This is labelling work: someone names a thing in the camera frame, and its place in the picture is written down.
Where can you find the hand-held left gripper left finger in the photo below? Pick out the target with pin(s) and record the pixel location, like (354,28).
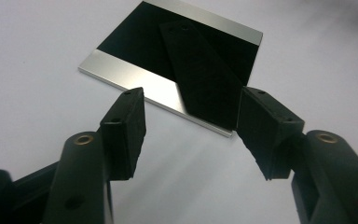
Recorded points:
(124,133)

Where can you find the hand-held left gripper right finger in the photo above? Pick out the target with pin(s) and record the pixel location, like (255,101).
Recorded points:
(261,137)

